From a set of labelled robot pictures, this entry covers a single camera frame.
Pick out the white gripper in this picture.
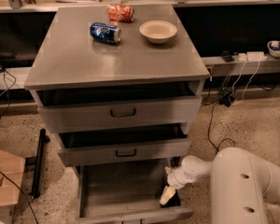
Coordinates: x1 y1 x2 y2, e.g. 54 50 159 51
160 166 189 204

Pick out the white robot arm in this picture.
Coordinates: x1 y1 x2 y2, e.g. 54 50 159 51
160 147 280 224

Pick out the middle grey drawer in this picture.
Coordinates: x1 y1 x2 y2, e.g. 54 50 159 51
58 124 190 166

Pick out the grey drawer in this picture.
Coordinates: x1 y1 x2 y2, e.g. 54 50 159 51
58 124 190 166
70 159 193 224
38 82 202 133

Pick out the bottom grey drawer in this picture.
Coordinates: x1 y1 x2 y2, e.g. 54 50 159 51
70 159 193 224

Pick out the grey drawer cabinet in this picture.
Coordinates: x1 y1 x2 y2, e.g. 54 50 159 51
23 4 211 179

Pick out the top grey drawer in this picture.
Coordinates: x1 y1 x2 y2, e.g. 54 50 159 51
38 82 202 133

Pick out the black power adapter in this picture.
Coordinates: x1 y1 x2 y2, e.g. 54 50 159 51
219 93 234 107

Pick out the black bar on floor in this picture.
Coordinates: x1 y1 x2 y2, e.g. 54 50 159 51
30 129 49 199

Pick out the black remote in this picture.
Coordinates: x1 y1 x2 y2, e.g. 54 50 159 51
221 51 234 63

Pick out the cream bowl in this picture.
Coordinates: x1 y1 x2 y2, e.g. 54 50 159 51
139 21 177 44

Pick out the white power strip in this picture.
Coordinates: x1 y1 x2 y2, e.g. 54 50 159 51
238 51 267 62

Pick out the blue soda can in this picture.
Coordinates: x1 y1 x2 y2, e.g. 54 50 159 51
90 22 121 44

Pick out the wooden box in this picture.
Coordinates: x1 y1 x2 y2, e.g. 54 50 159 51
0 149 25 224

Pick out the blue white bowl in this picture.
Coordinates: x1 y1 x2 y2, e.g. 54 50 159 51
267 40 280 58

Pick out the orange soda can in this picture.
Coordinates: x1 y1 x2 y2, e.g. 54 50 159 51
107 4 134 22

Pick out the black cable on floor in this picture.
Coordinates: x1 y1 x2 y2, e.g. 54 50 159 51
202 91 237 156

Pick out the white cable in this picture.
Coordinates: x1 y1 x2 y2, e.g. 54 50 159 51
228 59 261 106

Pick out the black cable left floor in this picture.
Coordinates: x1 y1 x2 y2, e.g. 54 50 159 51
0 68 19 123

